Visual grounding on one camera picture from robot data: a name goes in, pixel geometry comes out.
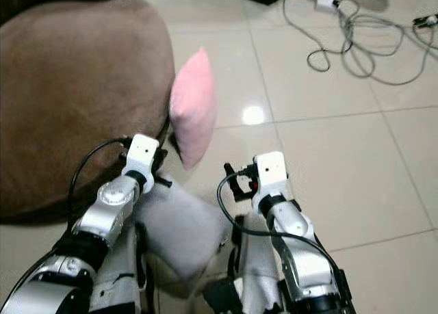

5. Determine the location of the white power strip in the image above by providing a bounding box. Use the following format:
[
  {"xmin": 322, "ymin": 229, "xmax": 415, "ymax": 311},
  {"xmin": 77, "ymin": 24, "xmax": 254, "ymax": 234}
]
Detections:
[{"xmin": 315, "ymin": 0, "xmax": 340, "ymax": 13}]

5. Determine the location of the pink pillow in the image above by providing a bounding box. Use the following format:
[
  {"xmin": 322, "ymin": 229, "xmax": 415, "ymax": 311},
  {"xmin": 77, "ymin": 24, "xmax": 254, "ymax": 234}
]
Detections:
[{"xmin": 169, "ymin": 47, "xmax": 218, "ymax": 171}]

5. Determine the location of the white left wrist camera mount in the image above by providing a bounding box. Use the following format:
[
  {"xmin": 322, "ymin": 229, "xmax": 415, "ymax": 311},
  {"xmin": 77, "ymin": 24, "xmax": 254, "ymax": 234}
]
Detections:
[{"xmin": 123, "ymin": 134, "xmax": 160, "ymax": 185}]

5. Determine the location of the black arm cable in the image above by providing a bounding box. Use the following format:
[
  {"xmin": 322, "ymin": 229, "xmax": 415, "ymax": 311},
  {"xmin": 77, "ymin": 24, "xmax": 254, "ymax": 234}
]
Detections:
[
  {"xmin": 68, "ymin": 138, "xmax": 131, "ymax": 226},
  {"xmin": 216, "ymin": 174, "xmax": 350, "ymax": 308}
]

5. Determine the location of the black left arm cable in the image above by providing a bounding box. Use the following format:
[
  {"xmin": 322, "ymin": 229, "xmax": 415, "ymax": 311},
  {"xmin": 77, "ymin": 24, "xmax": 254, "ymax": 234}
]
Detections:
[{"xmin": 68, "ymin": 138, "xmax": 131, "ymax": 226}]

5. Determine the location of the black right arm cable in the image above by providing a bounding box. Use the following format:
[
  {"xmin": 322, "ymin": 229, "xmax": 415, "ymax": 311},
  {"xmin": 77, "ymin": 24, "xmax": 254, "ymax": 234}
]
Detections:
[{"xmin": 216, "ymin": 174, "xmax": 350, "ymax": 308}]

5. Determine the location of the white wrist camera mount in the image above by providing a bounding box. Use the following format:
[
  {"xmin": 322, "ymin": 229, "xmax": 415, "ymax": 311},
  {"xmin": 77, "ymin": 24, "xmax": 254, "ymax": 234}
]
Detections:
[
  {"xmin": 253, "ymin": 151, "xmax": 288, "ymax": 197},
  {"xmin": 123, "ymin": 134, "xmax": 160, "ymax": 185}
]

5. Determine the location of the brown velvet armchair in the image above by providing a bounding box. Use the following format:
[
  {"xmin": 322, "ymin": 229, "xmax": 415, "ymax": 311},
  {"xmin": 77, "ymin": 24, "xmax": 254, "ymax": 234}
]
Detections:
[{"xmin": 0, "ymin": 0, "xmax": 176, "ymax": 224}]

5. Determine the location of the grey robot left leg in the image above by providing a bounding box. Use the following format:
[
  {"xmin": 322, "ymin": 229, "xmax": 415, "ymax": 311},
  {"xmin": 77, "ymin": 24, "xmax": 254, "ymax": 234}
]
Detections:
[{"xmin": 96, "ymin": 225, "xmax": 153, "ymax": 314}]

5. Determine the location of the grey pillow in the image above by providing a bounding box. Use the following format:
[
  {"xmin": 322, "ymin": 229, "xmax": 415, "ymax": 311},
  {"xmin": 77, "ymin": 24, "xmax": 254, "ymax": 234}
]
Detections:
[{"xmin": 136, "ymin": 184, "xmax": 233, "ymax": 285}]

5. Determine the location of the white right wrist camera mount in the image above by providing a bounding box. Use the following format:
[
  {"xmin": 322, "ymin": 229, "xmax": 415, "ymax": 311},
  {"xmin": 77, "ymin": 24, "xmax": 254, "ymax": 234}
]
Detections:
[{"xmin": 253, "ymin": 151, "xmax": 288, "ymax": 197}]

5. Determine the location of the grey floor cable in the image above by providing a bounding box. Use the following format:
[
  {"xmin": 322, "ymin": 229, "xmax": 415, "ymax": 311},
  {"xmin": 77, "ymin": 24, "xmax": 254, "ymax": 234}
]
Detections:
[{"xmin": 335, "ymin": 0, "xmax": 438, "ymax": 87}]

